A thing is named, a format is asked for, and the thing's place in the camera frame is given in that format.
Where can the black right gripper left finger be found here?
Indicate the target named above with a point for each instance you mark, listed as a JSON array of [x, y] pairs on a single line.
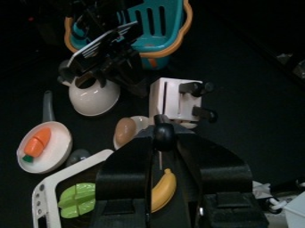
[[123, 178]]

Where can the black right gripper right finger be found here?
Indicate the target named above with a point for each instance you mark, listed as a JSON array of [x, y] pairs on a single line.
[[215, 175]]

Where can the grey round knob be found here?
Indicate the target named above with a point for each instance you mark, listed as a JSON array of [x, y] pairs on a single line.
[[78, 156]]

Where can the orange toy carrot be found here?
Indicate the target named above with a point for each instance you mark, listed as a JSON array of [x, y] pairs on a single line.
[[36, 144]]

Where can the grey frame clamp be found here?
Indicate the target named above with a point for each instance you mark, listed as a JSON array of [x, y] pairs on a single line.
[[292, 62]]

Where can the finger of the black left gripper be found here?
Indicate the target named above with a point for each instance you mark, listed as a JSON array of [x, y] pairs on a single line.
[[131, 74], [88, 72]]

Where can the teal basket with orange rim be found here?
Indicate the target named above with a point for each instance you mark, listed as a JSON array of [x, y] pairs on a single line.
[[158, 26]]

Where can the white round toy piece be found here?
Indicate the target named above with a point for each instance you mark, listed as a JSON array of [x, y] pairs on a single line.
[[141, 123]]

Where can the white box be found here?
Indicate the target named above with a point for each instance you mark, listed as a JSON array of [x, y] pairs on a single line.
[[296, 210]]

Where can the green toy vegetable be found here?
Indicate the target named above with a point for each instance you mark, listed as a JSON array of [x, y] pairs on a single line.
[[78, 200]]

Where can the white toy toaster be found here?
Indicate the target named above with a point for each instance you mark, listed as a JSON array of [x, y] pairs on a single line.
[[173, 99]]

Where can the yellow toy banana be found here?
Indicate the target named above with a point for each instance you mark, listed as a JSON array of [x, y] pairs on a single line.
[[165, 190]]

